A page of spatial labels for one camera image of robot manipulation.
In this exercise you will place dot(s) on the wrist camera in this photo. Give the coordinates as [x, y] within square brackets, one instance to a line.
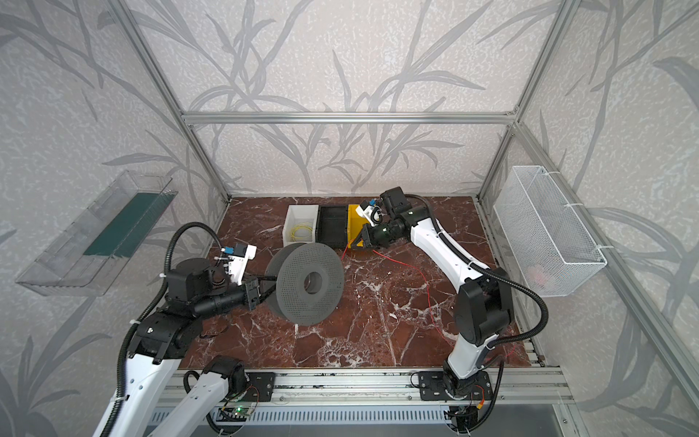
[235, 260]
[371, 211]

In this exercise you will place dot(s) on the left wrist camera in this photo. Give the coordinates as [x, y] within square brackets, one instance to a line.
[235, 260]

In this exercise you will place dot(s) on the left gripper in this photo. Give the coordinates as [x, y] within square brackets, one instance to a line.
[252, 291]

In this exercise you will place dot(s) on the white plastic bin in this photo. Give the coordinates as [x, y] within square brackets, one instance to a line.
[300, 224]

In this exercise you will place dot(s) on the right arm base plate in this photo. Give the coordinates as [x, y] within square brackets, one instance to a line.
[441, 386]

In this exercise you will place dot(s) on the black plastic bin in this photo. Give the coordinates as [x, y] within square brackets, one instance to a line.
[332, 226]

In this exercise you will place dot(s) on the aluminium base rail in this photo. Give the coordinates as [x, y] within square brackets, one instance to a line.
[392, 386]

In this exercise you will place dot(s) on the white wire basket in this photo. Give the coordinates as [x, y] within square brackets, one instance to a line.
[554, 251]

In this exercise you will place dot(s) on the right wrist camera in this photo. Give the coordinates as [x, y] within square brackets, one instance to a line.
[371, 211]

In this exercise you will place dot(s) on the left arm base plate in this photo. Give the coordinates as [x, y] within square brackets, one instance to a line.
[261, 386]

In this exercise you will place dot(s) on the clear wall tray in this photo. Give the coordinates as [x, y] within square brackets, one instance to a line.
[86, 258]

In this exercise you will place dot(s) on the grey perforated spool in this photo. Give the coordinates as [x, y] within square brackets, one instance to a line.
[310, 283]

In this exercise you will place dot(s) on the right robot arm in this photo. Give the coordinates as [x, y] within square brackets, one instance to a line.
[484, 296]

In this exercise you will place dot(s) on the yellow plastic bin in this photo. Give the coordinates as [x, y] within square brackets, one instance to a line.
[354, 223]

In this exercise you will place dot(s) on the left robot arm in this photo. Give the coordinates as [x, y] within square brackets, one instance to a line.
[157, 341]

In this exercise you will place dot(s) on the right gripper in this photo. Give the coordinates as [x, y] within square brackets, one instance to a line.
[366, 236]

